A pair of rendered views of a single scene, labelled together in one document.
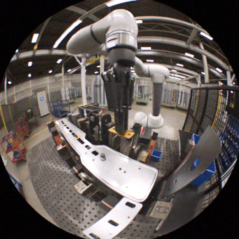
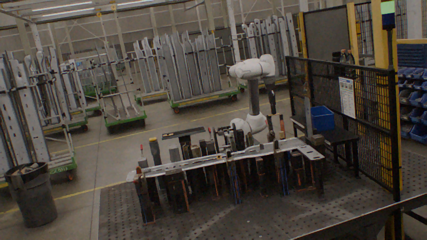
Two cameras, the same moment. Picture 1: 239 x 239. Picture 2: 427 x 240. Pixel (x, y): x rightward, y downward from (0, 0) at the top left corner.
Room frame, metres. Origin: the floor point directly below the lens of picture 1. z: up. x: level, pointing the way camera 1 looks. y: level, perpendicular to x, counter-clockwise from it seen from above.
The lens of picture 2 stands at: (-1.48, 2.04, 1.93)
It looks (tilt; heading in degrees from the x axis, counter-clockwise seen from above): 14 degrees down; 320
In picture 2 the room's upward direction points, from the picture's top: 10 degrees counter-clockwise
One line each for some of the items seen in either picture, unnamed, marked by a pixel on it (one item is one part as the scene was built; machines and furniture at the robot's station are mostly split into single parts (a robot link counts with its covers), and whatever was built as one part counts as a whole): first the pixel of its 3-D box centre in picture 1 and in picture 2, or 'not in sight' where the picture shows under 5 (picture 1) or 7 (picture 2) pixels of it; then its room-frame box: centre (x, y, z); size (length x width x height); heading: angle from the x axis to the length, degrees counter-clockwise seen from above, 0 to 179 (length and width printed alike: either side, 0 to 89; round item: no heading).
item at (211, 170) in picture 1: (198, 157); (319, 118); (0.12, -0.47, 1.10); 0.30 x 0.17 x 0.13; 135
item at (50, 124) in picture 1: (53, 132); (144, 198); (0.67, 0.96, 0.88); 0.15 x 0.11 x 0.36; 145
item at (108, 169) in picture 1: (75, 137); (216, 158); (0.49, 0.40, 1.00); 1.38 x 0.22 x 0.02; 55
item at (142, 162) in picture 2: (72, 124); (146, 179); (0.96, 0.76, 0.88); 0.11 x 0.10 x 0.36; 145
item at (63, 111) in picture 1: (61, 108); not in sight; (3.83, 3.74, 0.47); 1.20 x 0.80 x 0.95; 65
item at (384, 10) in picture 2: not in sight; (387, 7); (-0.62, -0.09, 1.90); 0.07 x 0.07 x 0.06
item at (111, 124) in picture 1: (111, 144); (243, 154); (0.53, 0.07, 0.91); 0.07 x 0.05 x 0.42; 145
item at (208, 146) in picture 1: (183, 174); (308, 118); (0.05, -0.21, 1.17); 0.12 x 0.01 x 0.34; 145
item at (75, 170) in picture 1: (84, 178); (261, 177); (0.19, 0.25, 0.84); 0.11 x 0.08 x 0.29; 145
